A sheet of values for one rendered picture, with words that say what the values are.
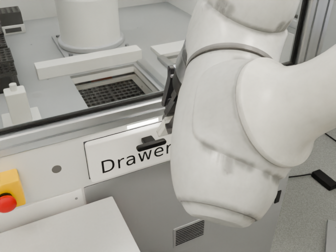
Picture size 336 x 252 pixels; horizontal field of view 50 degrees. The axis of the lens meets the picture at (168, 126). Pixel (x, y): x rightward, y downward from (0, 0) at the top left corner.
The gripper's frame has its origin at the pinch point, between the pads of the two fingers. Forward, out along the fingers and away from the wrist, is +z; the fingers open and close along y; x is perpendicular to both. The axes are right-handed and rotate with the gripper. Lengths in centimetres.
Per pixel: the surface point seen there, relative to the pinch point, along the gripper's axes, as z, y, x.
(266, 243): 74, -35, -52
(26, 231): 25.8, -7.6, 31.0
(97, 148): 14.6, 3.8, 12.2
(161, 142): 13.0, 0.8, -2.2
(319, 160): 117, -7, -133
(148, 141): 13.7, 2.1, 0.4
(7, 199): 13.5, -2.1, 32.3
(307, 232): 95, -39, -87
